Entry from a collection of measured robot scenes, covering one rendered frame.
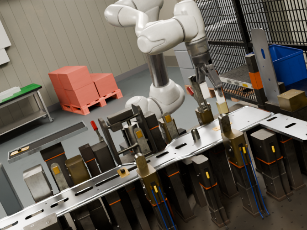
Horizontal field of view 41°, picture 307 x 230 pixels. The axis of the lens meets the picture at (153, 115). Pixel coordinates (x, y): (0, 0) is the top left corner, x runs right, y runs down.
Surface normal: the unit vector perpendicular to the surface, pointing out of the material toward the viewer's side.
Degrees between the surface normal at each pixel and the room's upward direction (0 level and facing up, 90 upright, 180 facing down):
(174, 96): 102
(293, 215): 0
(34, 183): 90
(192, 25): 92
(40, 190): 90
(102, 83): 90
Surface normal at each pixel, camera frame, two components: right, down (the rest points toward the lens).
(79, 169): 0.31, 0.19
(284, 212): -0.33, -0.90
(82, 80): 0.49, 0.11
